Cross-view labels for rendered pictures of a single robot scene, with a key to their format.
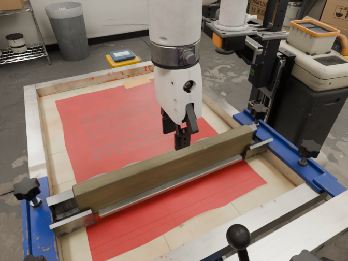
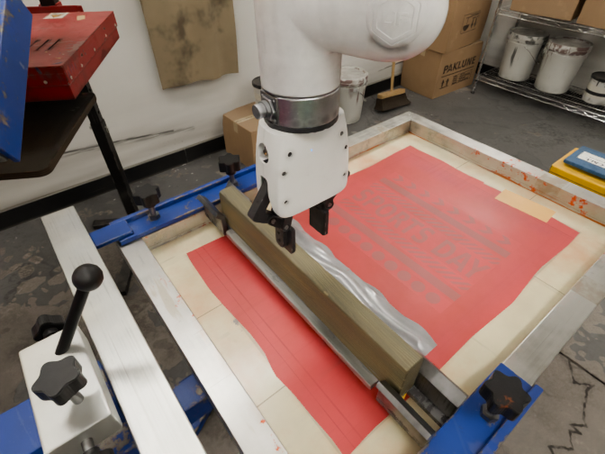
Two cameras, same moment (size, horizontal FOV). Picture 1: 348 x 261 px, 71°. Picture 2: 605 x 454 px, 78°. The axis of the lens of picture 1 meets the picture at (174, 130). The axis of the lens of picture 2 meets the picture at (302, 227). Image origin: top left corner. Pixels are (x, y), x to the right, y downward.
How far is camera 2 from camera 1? 46 cm
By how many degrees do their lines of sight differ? 57
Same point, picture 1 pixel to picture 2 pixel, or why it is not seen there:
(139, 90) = (502, 213)
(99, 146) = (345, 208)
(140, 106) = (456, 226)
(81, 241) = (211, 237)
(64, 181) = not seen: hidden behind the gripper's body
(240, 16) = not seen: outside the picture
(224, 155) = (352, 345)
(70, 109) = (401, 162)
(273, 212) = (252, 442)
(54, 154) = not seen: hidden behind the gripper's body
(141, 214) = (248, 276)
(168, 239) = (215, 310)
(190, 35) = (269, 79)
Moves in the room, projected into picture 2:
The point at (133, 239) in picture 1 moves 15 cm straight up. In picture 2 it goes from (214, 276) to (197, 207)
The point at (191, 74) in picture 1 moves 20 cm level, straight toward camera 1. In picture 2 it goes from (265, 136) to (44, 150)
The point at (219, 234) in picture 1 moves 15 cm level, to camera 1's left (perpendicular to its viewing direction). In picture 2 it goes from (208, 356) to (206, 269)
